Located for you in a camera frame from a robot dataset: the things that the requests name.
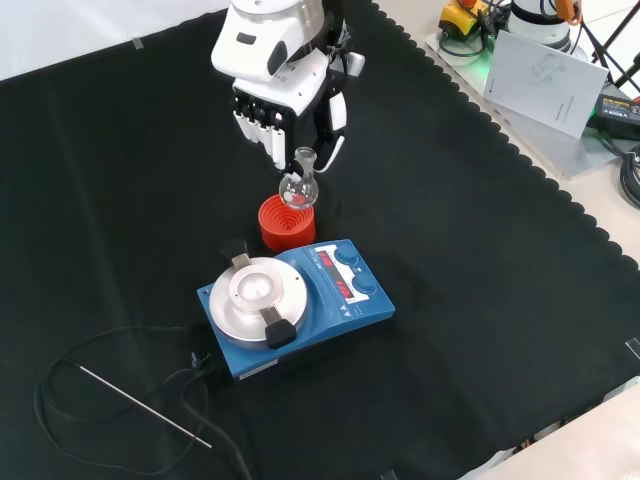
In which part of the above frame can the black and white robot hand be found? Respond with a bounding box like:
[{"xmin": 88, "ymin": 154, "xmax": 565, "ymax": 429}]
[{"xmin": 209, "ymin": 4, "xmax": 368, "ymax": 174}]

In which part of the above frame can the clear glass round-bottom flask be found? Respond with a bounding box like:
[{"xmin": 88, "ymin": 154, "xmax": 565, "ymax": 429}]
[{"xmin": 278, "ymin": 146, "xmax": 320, "ymax": 212}]

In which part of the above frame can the red ribbed flask holder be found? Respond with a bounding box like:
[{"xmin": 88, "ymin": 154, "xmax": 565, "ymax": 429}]
[{"xmin": 257, "ymin": 194, "xmax": 318, "ymax": 253}]

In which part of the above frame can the heater with blue base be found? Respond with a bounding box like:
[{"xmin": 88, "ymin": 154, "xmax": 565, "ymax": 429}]
[{"xmin": 196, "ymin": 238, "xmax": 397, "ymax": 385}]

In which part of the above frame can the yellow stop button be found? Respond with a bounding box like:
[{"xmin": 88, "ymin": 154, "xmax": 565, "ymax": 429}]
[{"xmin": 438, "ymin": 0, "xmax": 494, "ymax": 39}]

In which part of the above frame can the black bench cloth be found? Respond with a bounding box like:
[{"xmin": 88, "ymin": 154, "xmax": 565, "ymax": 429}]
[{"xmin": 0, "ymin": 0, "xmax": 640, "ymax": 480}]

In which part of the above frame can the pale printed board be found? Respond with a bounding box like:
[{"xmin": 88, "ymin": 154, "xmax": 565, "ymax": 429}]
[{"xmin": 481, "ymin": 30, "xmax": 611, "ymax": 141}]

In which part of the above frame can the thin metal probe rod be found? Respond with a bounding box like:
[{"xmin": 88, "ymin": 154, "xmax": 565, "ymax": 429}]
[{"xmin": 74, "ymin": 363, "xmax": 214, "ymax": 449}]

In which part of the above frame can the black power adapter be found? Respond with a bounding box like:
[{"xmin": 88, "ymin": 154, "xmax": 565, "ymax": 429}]
[{"xmin": 591, "ymin": 93, "xmax": 640, "ymax": 142}]

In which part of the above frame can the black tripod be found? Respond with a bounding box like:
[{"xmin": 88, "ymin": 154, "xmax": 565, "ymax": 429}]
[{"xmin": 579, "ymin": 0, "xmax": 640, "ymax": 97}]

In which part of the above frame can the black heater cable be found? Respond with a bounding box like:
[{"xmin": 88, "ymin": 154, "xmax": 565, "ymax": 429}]
[{"xmin": 33, "ymin": 324, "xmax": 257, "ymax": 480}]

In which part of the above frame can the black cable bundle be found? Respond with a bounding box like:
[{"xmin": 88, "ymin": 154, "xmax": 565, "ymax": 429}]
[{"xmin": 618, "ymin": 143, "xmax": 640, "ymax": 212}]

